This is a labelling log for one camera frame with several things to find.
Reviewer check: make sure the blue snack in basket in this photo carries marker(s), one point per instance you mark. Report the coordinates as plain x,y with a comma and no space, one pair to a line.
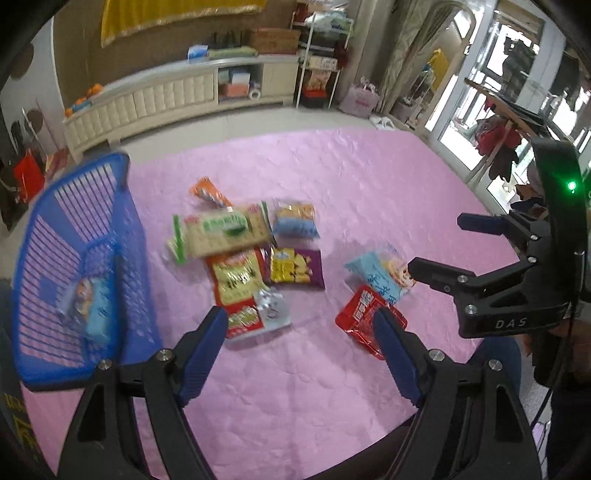
86,308

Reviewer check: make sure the yellow wall cloth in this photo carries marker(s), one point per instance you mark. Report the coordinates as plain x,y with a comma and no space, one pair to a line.
124,18

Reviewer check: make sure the cream TV cabinet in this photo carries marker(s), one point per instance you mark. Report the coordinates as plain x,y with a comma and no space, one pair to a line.
178,91

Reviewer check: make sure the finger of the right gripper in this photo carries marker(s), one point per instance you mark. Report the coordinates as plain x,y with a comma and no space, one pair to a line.
522,292
518,228

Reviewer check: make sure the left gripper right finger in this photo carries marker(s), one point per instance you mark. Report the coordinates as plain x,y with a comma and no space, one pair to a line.
470,423

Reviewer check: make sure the orange snack packet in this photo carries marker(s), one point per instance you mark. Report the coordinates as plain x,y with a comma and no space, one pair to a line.
206,190

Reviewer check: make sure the red yellow chips bag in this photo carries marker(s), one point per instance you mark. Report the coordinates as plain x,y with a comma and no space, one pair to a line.
253,307

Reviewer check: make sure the oranges on cabinet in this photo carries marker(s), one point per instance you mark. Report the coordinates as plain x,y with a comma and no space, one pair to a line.
84,101

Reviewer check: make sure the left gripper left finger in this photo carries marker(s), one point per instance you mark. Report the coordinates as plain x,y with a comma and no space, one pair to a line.
103,439

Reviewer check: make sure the white slippers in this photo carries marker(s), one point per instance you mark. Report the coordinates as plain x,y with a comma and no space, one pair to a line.
382,123

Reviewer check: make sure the cardboard box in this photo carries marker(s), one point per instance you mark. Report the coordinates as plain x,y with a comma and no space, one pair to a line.
274,41

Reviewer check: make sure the green cracker package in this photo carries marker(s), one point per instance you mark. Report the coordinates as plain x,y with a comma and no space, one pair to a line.
219,231

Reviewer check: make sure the purple yellow snack bag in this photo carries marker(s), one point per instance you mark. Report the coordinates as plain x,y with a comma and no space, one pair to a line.
293,266

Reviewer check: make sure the red snack packet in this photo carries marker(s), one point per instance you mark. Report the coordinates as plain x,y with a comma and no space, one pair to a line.
356,318

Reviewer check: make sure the blue yellow snack packet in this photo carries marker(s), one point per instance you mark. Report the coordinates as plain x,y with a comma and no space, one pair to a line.
296,219

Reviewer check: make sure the blue plastic basket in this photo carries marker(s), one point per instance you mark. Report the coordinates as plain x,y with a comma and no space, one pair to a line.
83,225

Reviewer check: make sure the light blue snack packet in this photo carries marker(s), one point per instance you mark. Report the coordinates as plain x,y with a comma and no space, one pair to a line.
384,270

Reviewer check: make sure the white metal shelf rack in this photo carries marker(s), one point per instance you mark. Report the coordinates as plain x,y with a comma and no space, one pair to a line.
325,32

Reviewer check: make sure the pink shopping bag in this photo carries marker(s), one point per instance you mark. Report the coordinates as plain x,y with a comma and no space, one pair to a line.
361,99

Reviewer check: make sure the clothes drying rack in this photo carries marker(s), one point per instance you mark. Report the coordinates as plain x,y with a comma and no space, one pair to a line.
498,136

